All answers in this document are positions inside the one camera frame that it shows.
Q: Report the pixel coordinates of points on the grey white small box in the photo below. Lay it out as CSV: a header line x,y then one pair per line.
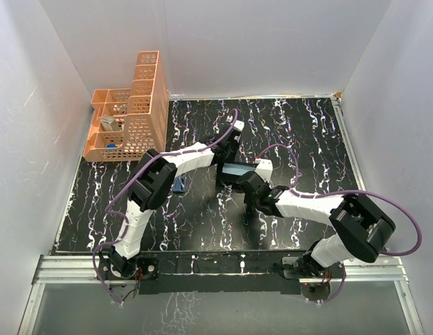
x,y
109,124

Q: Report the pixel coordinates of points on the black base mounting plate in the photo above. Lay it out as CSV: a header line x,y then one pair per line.
x,y
235,271

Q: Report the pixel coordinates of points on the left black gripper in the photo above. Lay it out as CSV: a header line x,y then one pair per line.
x,y
231,160

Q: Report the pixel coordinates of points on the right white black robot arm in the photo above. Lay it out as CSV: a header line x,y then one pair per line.
x,y
361,228

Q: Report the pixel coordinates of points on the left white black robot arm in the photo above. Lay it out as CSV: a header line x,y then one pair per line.
x,y
150,186

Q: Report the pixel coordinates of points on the orange plastic desk organizer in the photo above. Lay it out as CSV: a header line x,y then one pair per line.
x,y
141,111

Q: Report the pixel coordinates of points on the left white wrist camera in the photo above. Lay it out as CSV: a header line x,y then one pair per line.
x,y
234,124

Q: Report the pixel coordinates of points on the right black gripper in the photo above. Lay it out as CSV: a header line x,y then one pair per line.
x,y
247,200

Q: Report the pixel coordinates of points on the light blue cleaning cloth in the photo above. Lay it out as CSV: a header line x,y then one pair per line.
x,y
237,169

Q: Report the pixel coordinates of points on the black sunglasses case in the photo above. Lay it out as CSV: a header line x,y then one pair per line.
x,y
227,174

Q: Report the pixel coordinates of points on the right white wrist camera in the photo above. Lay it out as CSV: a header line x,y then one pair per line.
x,y
264,168

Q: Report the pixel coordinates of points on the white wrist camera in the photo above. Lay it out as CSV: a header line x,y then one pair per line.
x,y
234,124
264,168

